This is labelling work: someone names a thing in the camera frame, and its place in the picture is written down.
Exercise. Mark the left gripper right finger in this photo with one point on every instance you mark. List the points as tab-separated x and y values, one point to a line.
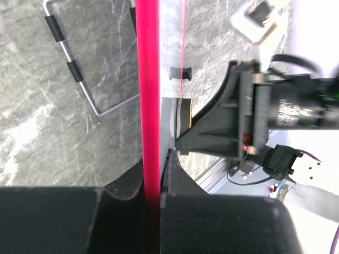
193	221

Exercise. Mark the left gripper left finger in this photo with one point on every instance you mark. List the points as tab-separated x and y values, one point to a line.
107	219

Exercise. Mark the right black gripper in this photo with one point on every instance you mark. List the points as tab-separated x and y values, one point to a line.
234	123

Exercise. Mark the red framed whiteboard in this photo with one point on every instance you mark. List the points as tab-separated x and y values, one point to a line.
148	45

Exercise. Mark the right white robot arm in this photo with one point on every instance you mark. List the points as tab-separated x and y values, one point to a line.
287	163

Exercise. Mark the aluminium mounting rail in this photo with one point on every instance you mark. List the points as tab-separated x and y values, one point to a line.
211	177

